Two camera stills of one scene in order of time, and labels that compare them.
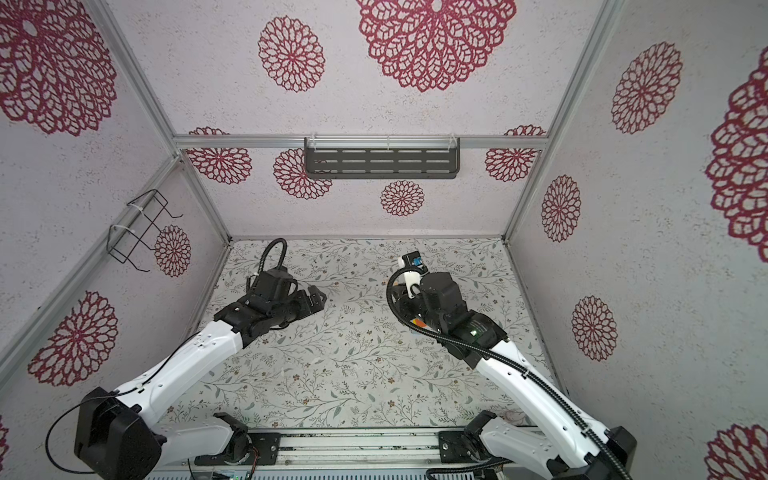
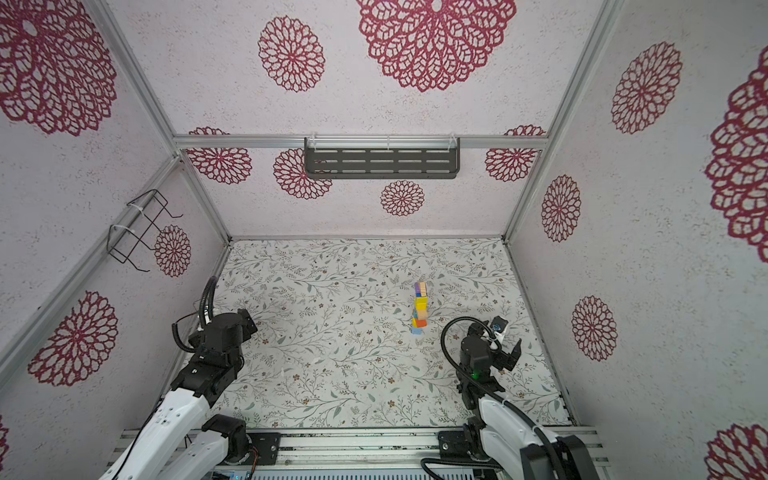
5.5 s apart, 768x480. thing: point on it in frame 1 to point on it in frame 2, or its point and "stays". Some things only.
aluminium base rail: [356, 451] stays
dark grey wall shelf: [382, 159] stays
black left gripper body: [296, 308] to [248, 327]
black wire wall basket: [139, 227] stays
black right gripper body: [411, 309] to [502, 362]
